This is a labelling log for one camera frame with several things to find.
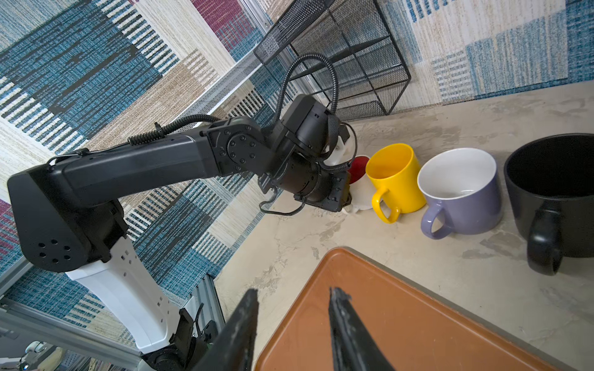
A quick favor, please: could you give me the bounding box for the purple mug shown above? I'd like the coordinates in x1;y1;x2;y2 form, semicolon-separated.
417;148;503;240

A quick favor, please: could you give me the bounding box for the black mug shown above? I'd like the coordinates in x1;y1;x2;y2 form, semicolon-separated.
504;133;593;276

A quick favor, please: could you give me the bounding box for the yellow mug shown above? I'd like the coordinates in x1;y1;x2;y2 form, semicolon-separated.
366;143;426;224

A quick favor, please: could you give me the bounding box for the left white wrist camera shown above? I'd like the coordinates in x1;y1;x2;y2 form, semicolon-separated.
323;125;351;166

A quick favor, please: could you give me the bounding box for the brown plastic tray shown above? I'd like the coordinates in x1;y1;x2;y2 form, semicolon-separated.
255;247;564;370

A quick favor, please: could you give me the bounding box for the white mug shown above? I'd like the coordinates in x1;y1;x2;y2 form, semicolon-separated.
343;156;376;213

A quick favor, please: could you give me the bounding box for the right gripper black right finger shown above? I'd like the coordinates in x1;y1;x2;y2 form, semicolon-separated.
328;287;395;371

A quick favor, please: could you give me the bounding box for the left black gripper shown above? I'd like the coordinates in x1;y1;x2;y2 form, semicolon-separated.
306;170;352;213

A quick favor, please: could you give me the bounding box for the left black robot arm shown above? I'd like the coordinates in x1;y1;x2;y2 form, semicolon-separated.
7;94;351;365

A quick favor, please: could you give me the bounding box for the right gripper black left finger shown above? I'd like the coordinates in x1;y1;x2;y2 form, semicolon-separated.
191;288;259;371

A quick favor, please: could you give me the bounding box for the white wire mesh basket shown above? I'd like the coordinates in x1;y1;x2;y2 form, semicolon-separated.
176;48;261;119

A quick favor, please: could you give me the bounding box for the black wire shelf rack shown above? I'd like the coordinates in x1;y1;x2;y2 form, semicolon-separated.
255;1;411;121

